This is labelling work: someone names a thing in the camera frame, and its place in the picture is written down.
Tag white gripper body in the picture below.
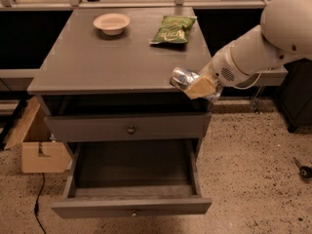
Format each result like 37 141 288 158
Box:
199 44 250 87

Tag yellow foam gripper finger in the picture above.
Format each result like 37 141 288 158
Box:
184 76 216 99

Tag silver redbull can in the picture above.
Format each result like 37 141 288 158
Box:
170 67 199 91

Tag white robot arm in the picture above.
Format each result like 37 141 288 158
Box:
185 0 312 99

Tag closed grey upper drawer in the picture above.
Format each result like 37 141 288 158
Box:
45 113 211 142

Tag round drawer knob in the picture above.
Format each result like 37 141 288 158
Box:
127 126 136 135

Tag grey wooden drawer cabinet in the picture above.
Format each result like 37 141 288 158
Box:
26 6 223 220

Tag open grey middle drawer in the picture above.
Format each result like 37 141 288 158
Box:
52 139 212 218

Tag green chip bag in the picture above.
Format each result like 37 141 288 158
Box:
150 16 197 45

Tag white paper bowl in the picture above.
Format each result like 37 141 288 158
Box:
94 14 131 36

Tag black caster wheel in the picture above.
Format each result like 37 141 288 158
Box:
293 158 312 178

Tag cardboard box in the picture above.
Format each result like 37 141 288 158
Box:
5 97 72 174

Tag white hanging cable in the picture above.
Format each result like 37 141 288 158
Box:
232 71 263 91

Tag black floor cable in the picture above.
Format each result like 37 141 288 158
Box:
33 173 47 234

